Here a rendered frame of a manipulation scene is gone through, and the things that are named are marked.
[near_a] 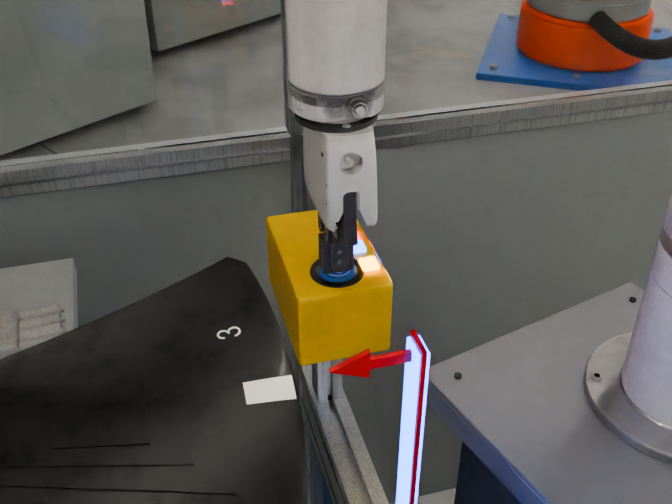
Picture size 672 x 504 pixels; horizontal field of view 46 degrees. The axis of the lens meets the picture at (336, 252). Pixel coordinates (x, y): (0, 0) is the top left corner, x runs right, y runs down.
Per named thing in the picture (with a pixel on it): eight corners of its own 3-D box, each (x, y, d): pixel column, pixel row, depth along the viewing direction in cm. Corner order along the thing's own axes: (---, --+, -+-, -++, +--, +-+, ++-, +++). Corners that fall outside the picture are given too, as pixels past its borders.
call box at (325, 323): (269, 288, 96) (264, 213, 90) (349, 275, 98) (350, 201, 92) (299, 378, 83) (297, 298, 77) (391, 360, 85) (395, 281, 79)
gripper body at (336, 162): (395, 119, 67) (390, 230, 74) (359, 73, 75) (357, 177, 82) (309, 129, 65) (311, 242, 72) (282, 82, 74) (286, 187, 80)
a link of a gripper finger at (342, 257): (361, 227, 75) (360, 284, 79) (352, 210, 77) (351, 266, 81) (328, 232, 74) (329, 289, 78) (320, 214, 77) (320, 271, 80)
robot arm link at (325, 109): (399, 93, 66) (398, 125, 68) (367, 55, 73) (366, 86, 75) (301, 104, 65) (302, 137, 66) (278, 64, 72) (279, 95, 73)
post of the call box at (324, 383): (312, 385, 98) (310, 306, 91) (335, 381, 98) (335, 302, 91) (318, 403, 95) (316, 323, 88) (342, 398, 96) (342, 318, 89)
